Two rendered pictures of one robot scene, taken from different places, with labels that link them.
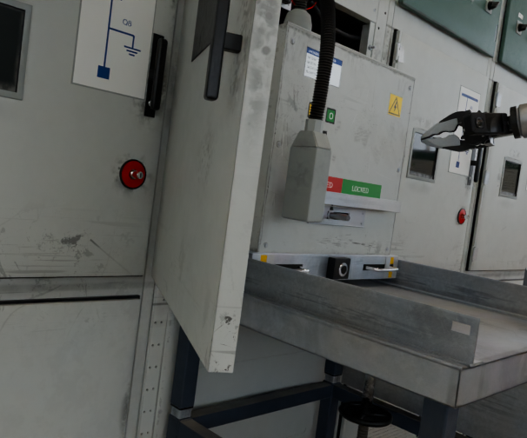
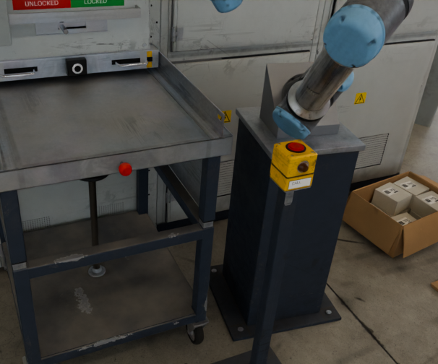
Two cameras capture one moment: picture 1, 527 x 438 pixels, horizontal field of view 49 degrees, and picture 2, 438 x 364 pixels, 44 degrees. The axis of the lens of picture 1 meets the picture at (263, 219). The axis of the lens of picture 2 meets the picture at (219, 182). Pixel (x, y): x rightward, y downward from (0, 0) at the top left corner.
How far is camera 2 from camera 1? 1.18 m
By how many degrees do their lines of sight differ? 33
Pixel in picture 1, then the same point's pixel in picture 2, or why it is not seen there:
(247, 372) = not seen: hidden behind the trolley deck
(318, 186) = not seen: outside the picture
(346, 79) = not seen: outside the picture
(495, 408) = (194, 175)
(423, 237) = (250, 15)
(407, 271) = (162, 63)
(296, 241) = (27, 49)
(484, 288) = (188, 88)
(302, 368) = not seen: hidden behind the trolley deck
